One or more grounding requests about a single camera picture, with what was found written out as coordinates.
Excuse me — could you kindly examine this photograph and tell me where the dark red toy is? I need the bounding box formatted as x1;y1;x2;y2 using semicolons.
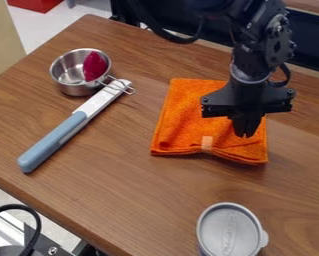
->
81;50;110;82

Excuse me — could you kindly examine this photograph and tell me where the silver pot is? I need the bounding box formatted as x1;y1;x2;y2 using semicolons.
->
48;47;138;98

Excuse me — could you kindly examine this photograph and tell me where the red box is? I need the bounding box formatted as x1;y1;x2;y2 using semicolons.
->
5;0;66;14

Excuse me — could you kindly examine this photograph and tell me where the blue and white tool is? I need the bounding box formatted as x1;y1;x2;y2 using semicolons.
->
16;78;134;175

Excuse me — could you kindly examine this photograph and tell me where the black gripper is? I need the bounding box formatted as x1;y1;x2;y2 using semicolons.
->
199;65;298;138

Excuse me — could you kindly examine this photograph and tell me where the orange cloth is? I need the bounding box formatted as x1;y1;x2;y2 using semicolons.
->
149;78;270;165

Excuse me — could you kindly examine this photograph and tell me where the black cable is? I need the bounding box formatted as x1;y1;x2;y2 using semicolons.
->
0;203;43;256

